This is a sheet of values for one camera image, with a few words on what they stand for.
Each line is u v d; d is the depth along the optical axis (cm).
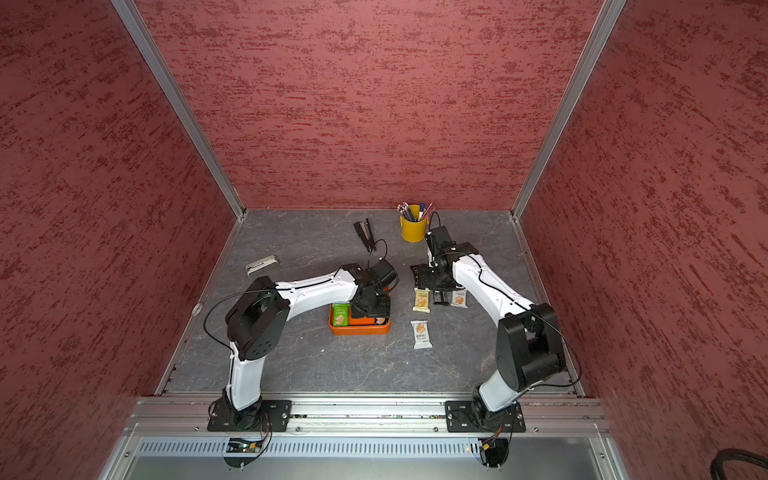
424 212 107
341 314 90
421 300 95
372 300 76
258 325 50
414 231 110
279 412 74
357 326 85
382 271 75
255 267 100
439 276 73
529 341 47
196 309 97
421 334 87
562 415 76
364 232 112
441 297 95
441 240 70
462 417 74
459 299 95
